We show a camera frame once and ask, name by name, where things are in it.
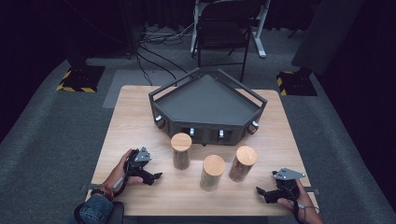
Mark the glass jar with reddish contents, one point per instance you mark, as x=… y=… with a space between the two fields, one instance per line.
x=181 y=152

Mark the person's left hand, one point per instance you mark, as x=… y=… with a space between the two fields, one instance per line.
x=118 y=174

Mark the dark grey corner shelf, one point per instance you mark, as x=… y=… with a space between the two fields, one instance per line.
x=205 y=102

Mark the glass jar with brown contents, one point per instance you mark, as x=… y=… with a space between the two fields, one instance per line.
x=243 y=163

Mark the black folding chair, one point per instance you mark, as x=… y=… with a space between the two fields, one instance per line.
x=222 y=34

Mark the grey upright panel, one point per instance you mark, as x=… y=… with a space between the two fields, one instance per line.
x=323 y=34

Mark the black yellow striped stand base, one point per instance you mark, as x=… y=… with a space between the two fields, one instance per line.
x=295 y=84
x=82 y=79

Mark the person's right hand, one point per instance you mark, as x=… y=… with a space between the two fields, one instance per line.
x=303 y=200

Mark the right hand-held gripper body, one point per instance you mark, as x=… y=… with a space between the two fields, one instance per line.
x=285 y=189

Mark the white desk frame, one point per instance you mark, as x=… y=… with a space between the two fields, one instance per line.
x=260 y=40

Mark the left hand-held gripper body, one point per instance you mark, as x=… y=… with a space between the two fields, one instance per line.
x=135 y=165

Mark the glass jar with dark contents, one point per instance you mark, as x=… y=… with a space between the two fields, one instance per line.
x=212 y=172

